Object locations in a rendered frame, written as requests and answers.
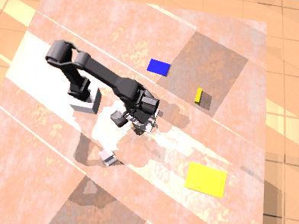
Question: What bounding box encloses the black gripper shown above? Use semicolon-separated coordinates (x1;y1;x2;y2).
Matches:
110;89;154;128

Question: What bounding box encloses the yellow rectangular block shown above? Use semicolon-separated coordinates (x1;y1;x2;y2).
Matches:
195;88;202;104

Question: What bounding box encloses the yellow rectangular plate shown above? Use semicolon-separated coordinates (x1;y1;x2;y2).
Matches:
185;162;227;198

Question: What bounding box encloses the blue rectangular block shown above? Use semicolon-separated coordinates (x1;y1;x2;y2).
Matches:
147;59;171;76

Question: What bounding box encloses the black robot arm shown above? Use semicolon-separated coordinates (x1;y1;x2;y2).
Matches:
45;39;159;124

